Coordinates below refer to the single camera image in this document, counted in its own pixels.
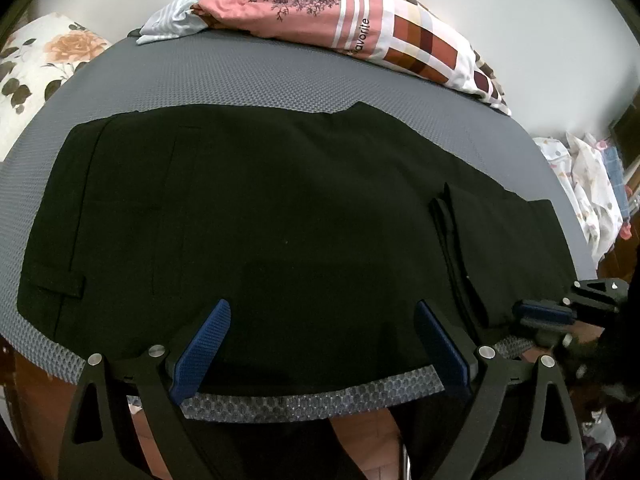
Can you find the pink checked printed blanket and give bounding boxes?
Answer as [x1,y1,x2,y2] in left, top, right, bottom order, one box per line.
[191,0,512,117]

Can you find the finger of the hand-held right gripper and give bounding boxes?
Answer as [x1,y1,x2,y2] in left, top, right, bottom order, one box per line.
[530,329,588,381]
[512,278,630,332]

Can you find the dark wooden furniture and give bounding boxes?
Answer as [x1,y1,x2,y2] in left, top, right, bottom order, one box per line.
[607,102,640,201]

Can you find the black pants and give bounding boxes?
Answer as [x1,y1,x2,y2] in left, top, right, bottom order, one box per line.
[16,101,581,396]

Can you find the floral pillow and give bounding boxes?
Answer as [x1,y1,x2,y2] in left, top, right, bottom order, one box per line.
[0,12,115,161]

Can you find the grey mesh mattress pad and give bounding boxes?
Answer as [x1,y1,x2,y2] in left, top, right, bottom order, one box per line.
[0,27,598,423]

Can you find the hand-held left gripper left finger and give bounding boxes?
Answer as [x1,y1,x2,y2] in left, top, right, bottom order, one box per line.
[57,299,233,480]

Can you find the wooden bed frame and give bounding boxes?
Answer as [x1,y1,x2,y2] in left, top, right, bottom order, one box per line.
[0,337,76,426]

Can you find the pile of light printed clothes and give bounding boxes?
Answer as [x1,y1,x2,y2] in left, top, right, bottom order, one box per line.
[532,131,633,263]

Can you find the white striped cloth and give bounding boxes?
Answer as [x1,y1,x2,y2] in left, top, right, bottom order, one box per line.
[136,0,211,46]

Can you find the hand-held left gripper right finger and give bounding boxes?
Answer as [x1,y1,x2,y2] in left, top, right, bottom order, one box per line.
[414,299,586,480]

